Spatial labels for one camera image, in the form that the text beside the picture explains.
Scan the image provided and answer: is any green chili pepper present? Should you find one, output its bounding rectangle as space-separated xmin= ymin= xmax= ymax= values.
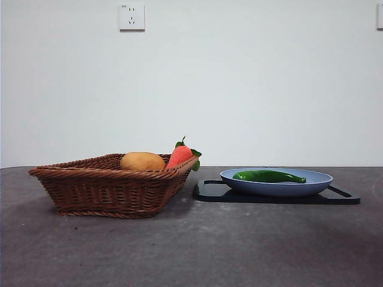
xmin=232 ymin=169 xmax=307 ymax=184

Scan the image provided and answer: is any blue round plate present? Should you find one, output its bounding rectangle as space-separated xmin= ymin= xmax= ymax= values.
xmin=220 ymin=168 xmax=333 ymax=197

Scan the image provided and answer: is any orange carrot with green leaves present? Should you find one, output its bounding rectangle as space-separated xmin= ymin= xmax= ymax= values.
xmin=163 ymin=136 xmax=203 ymax=172

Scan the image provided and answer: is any yellow-brown potato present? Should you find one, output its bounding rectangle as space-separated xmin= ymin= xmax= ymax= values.
xmin=120 ymin=151 xmax=166 ymax=172

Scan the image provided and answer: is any black rectangular tray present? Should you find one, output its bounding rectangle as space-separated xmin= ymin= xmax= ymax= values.
xmin=195 ymin=178 xmax=361 ymax=205

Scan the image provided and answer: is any brown wicker basket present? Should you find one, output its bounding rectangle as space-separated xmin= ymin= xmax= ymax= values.
xmin=28 ymin=153 xmax=200 ymax=219

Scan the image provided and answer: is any white wall socket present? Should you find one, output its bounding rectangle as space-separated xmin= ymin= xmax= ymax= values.
xmin=119 ymin=4 xmax=146 ymax=32

